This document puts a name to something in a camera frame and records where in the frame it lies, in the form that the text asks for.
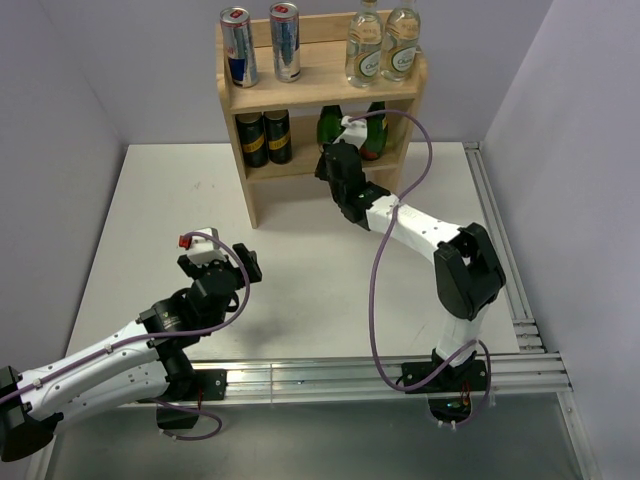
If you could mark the blue silver can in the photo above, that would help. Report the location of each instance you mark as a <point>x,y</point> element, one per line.
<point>238,46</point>
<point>285,36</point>

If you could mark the clear glass bottle green cap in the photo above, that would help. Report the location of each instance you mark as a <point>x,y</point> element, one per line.
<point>363,45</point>

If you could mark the black yellow can left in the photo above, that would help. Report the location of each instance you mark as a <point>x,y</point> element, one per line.
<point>252,139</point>

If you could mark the aluminium mounting rail frame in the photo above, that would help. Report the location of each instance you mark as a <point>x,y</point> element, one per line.
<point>304,399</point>

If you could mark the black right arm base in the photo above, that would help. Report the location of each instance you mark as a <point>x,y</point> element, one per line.
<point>461,381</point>

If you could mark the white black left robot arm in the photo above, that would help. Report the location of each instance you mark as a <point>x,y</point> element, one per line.
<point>145,361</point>

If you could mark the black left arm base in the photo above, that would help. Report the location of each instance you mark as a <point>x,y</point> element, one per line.
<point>204,386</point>

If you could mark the black yellow can right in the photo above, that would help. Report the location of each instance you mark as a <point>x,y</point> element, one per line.
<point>278,135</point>

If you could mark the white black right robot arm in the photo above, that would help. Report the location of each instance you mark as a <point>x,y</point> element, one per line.
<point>468,272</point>

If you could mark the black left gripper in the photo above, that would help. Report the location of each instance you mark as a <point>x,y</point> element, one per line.
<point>194,271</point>

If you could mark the black yellow can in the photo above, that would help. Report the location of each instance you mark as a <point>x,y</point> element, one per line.
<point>252,139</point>
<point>278,135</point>

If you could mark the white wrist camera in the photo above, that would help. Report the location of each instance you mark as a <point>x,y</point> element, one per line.
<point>201,250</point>
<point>353,131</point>

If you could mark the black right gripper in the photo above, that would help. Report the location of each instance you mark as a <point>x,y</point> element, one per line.
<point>322,171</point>

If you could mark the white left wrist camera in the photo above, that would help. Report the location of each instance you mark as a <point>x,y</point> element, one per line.
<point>201,250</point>

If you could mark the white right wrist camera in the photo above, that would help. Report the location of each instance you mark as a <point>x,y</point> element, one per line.
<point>353,131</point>

